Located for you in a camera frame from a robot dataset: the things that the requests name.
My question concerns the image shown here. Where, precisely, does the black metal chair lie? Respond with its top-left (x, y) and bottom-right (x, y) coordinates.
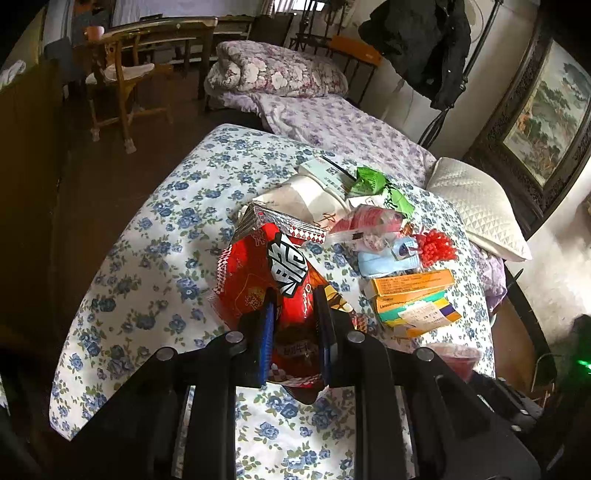
top-left (288, 0), bottom-right (345, 54)

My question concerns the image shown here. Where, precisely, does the blue floral bedsheet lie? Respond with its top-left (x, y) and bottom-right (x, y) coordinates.
top-left (48, 122), bottom-right (497, 480)

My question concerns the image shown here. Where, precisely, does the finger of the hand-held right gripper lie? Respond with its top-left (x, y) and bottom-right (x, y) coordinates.
top-left (496, 381), bottom-right (548, 423)

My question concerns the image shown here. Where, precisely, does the white cloth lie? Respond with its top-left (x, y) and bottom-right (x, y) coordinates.
top-left (0, 60), bottom-right (26, 90)

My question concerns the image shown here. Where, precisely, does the purple floral bedsheet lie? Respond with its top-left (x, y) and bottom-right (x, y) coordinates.
top-left (222, 90), bottom-right (509, 315)

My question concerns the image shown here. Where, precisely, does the white chair cushion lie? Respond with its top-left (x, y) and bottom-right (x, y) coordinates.
top-left (88, 62), bottom-right (155, 86)

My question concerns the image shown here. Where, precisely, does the wooden desk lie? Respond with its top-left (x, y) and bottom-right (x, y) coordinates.
top-left (102, 16), bottom-right (218, 100)

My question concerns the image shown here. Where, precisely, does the brown wooden cabinet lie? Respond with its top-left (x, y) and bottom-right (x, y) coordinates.
top-left (0, 60), bottom-right (70, 324)

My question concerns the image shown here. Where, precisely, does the blue face mask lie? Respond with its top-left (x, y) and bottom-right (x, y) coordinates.
top-left (358, 235), bottom-right (421, 278)

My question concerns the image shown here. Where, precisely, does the white quilted pillow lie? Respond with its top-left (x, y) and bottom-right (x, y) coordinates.
top-left (425, 157), bottom-right (532, 263)

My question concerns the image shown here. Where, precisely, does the red bead bunch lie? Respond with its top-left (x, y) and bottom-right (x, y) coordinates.
top-left (413, 228), bottom-right (458, 268)

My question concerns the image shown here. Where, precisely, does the framed landscape painting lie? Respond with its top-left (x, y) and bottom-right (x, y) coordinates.
top-left (462, 18), bottom-right (591, 238)

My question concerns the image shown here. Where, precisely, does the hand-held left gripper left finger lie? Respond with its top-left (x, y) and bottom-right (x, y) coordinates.
top-left (69, 288), bottom-right (278, 480)

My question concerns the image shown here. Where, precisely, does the red white plastic packet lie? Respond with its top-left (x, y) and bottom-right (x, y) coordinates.
top-left (325, 205), bottom-right (407, 252)

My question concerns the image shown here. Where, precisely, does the wooden chair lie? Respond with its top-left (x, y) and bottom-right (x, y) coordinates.
top-left (85, 32), bottom-right (174, 155)

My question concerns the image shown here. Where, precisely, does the green drink carton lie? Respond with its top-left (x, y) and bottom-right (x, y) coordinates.
top-left (348, 166), bottom-right (414, 222)

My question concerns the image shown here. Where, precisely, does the orange medicine box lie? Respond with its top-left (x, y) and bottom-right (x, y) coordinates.
top-left (369, 269), bottom-right (455, 298)

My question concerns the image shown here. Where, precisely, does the folded floral quilt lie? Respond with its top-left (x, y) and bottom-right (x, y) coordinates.
top-left (204, 41), bottom-right (349, 100)

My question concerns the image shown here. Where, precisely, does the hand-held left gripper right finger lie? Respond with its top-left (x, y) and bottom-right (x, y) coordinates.
top-left (316, 286), bottom-right (541, 480)

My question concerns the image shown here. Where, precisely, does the black coat stand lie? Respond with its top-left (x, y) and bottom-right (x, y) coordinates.
top-left (418, 0), bottom-right (504, 148)

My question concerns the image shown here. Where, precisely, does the red snack bag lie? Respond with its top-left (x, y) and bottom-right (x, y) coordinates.
top-left (208, 202), bottom-right (365, 404)

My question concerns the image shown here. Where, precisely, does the orange seat stool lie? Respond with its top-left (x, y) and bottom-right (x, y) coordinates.
top-left (330, 36), bottom-right (384, 84)

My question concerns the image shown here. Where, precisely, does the white brown paper bag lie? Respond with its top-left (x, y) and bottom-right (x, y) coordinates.
top-left (252, 178), bottom-right (352, 232)

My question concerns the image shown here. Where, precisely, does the black jacket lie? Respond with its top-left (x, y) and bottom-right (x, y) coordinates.
top-left (358, 0), bottom-right (472, 110)

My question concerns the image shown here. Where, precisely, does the yellow purple medicine box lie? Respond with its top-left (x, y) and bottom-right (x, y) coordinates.
top-left (402, 300), bottom-right (462, 340)

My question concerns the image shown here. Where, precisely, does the red plastic cup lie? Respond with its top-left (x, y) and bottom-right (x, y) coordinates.
top-left (422, 342), bottom-right (483, 384)

